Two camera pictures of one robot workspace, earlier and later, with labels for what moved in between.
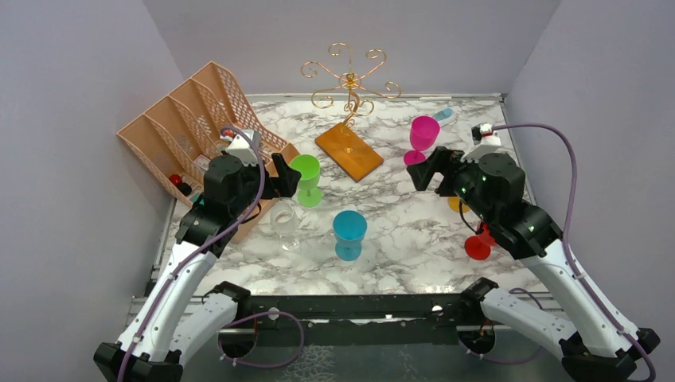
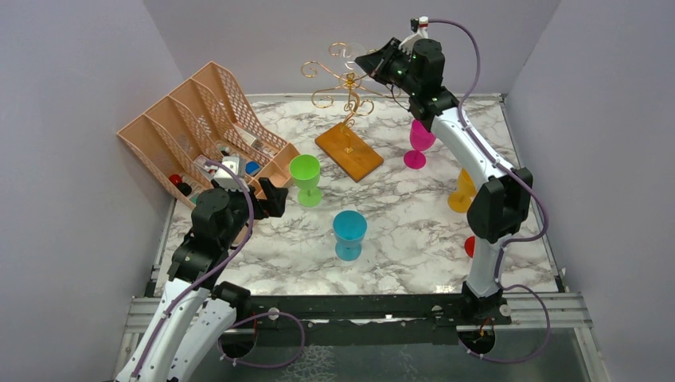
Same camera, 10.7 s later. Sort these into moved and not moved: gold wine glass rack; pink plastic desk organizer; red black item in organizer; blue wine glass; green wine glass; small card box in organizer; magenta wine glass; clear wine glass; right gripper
Moved: clear wine glass; right gripper
Not moved: gold wine glass rack; red black item in organizer; pink plastic desk organizer; magenta wine glass; green wine glass; blue wine glass; small card box in organizer
